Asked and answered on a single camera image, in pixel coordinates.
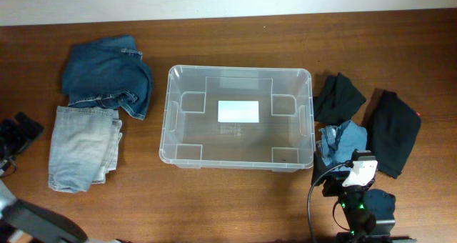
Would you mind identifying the light blue jeans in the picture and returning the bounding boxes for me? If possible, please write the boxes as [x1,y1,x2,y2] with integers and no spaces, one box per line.
[48,106,122,193]

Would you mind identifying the dark blue jeans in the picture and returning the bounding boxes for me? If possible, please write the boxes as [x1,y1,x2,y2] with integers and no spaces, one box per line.
[62,35,154,120]

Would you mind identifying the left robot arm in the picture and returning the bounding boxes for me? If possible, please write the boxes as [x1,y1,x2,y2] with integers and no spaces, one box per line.
[1,106,122,242]

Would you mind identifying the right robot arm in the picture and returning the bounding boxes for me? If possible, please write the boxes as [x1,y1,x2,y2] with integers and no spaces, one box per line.
[306,149,417,242]

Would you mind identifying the crumpled light blue cloth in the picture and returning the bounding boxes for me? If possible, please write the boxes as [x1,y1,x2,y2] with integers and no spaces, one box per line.
[317,120,368,169]

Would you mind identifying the black folded cloth left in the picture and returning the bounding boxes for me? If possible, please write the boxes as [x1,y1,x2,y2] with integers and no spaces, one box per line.
[313,73,366,125]

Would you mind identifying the black folded cloth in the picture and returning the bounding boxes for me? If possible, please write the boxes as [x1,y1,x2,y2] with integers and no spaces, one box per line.
[313,73,366,125]
[367,90,421,179]

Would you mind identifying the black folded cloth right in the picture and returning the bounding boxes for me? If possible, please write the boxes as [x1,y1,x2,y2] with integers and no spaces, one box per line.
[367,90,421,179]

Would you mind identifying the white label in bin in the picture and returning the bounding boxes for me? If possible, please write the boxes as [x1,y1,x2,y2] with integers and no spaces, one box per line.
[217,101,259,123]

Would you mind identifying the clear plastic storage bin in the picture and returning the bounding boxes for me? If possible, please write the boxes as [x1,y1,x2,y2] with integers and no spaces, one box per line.
[159,65,316,172]

